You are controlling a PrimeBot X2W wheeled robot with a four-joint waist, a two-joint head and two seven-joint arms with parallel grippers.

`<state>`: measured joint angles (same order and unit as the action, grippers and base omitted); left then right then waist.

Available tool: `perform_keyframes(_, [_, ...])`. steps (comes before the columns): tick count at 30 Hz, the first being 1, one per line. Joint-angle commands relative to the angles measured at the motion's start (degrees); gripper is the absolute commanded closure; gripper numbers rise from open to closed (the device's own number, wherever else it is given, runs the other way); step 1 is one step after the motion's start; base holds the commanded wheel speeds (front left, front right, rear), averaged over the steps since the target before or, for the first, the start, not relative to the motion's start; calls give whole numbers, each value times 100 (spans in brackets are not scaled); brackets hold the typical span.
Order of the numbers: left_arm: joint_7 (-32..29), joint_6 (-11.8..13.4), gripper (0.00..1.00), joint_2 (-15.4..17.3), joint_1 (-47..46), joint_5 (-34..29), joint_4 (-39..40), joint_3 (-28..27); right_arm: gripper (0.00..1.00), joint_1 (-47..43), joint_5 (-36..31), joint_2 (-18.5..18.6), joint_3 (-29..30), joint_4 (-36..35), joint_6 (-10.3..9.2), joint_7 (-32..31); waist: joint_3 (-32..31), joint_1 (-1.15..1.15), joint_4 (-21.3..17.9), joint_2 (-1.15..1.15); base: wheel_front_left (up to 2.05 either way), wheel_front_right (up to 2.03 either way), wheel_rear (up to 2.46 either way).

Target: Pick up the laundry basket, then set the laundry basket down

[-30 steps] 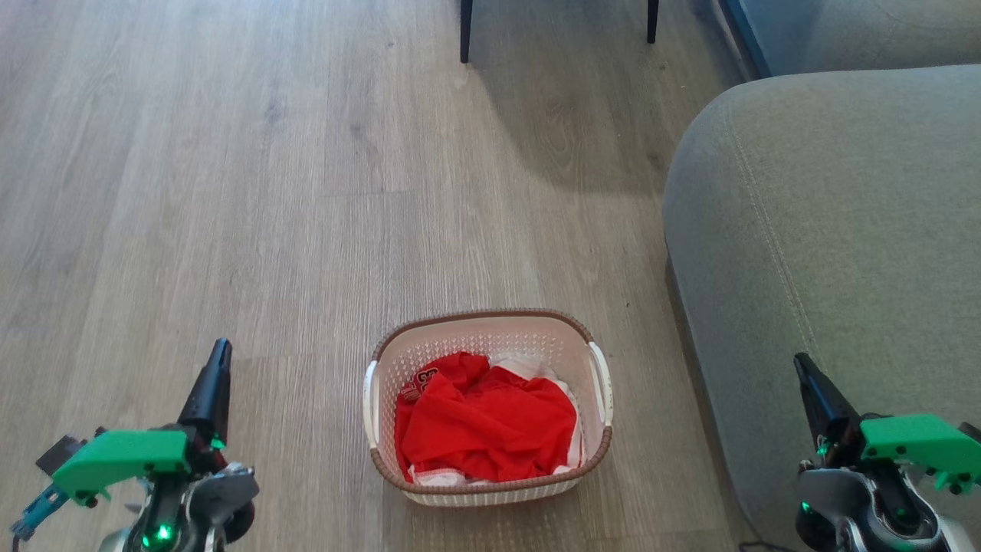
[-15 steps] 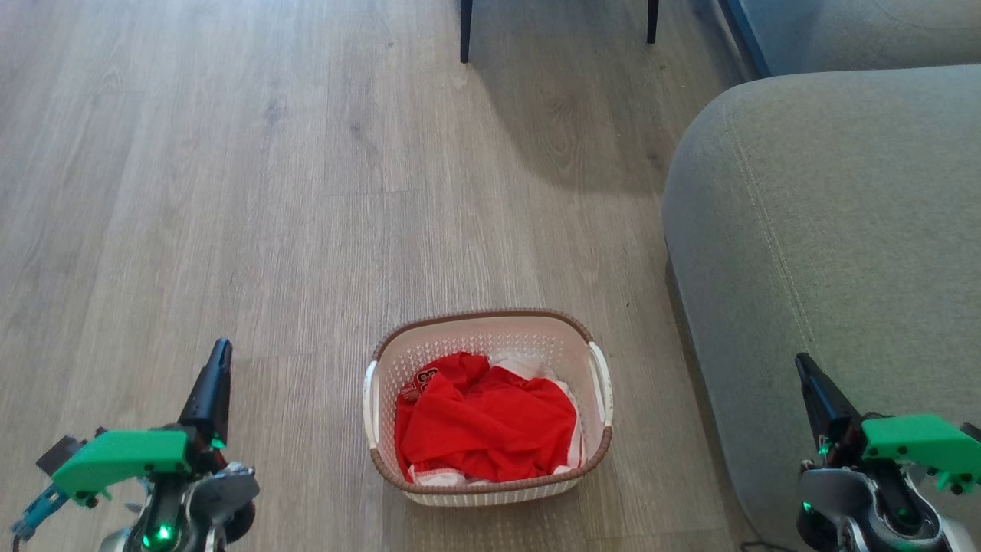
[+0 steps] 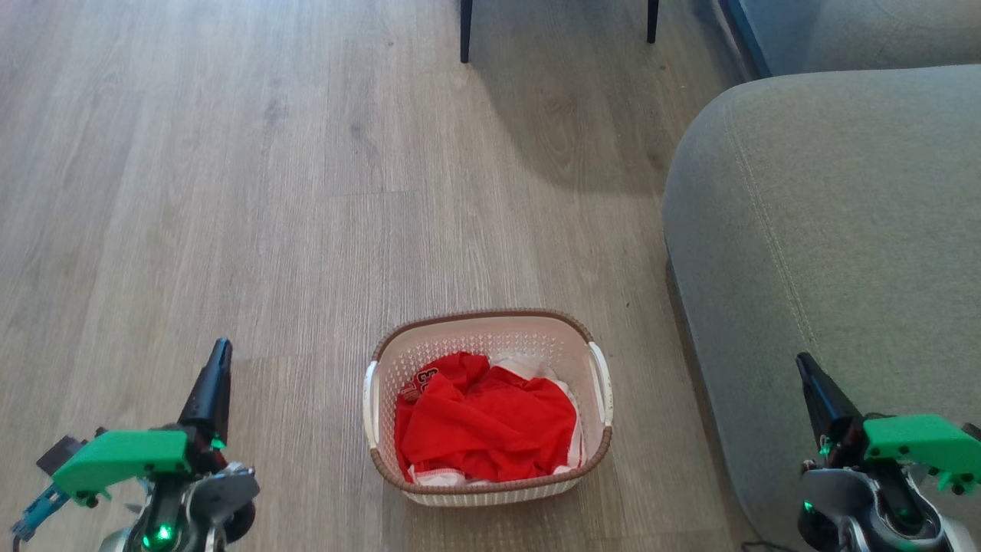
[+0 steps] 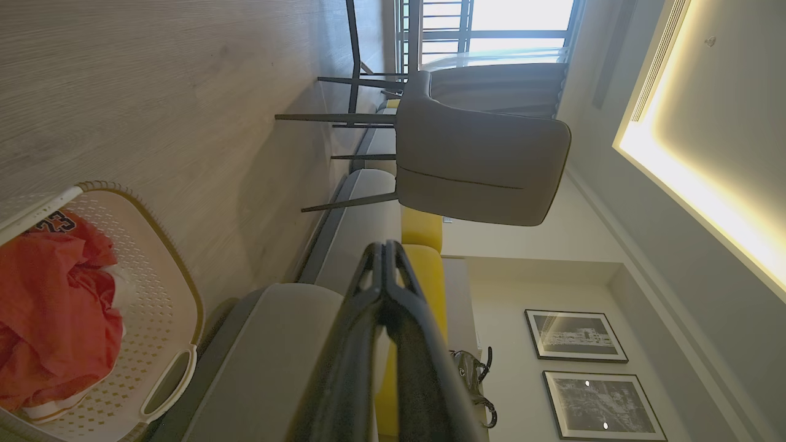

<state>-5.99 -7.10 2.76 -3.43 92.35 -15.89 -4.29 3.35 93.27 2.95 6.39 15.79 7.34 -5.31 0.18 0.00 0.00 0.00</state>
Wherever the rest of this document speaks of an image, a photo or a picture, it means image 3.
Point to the black camera box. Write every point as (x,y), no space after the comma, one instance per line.
(60,454)

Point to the red garment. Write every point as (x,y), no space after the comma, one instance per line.
(484,425)

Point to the black chair leg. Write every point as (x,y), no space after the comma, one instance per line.
(652,20)
(465,31)

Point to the white brown-rimmed laundry basket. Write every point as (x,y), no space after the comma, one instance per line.
(469,337)

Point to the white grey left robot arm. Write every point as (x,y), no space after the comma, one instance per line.
(205,498)

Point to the white garment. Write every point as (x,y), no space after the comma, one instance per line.
(530,362)

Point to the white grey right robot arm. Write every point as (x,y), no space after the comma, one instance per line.
(849,498)

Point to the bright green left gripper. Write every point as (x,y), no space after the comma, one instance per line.
(119,456)

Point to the grey fabric sofa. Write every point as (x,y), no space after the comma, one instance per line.
(828,230)

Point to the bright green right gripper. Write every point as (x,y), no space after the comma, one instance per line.
(918,441)

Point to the grey sofa section blue edge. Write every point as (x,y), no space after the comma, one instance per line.
(858,31)

